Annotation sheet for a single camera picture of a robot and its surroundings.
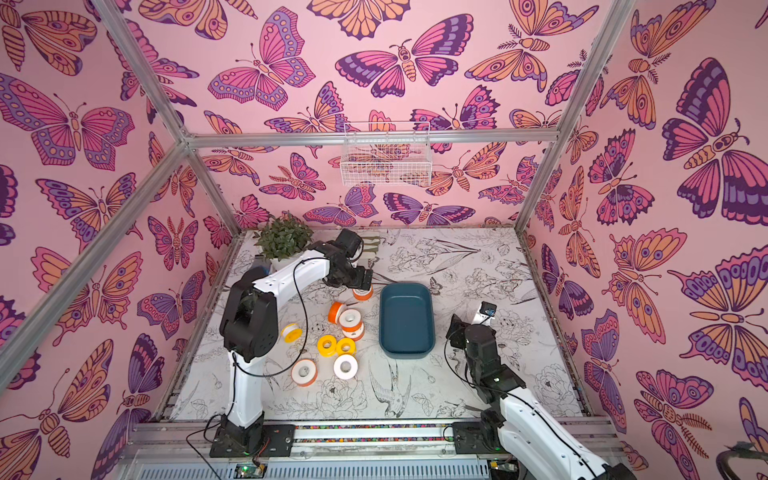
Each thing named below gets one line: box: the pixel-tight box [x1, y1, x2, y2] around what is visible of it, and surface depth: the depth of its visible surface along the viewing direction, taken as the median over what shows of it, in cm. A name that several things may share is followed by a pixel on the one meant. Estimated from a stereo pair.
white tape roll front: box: [333, 354, 359, 380], surface depth 85 cm
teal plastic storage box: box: [379, 282, 436, 359], surface depth 96 cm
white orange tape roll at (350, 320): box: [338, 308, 362, 332], surface depth 92 cm
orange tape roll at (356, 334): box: [342, 322, 365, 341], surface depth 92 cm
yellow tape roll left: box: [317, 334, 337, 358], surface depth 91 cm
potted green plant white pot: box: [252, 211, 314, 270], surface depth 92 cm
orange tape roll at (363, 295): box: [352, 285, 374, 302], surface depth 102 cm
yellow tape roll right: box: [336, 338, 356, 356], surface depth 89 cm
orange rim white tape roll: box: [291, 358, 319, 387], surface depth 85 cm
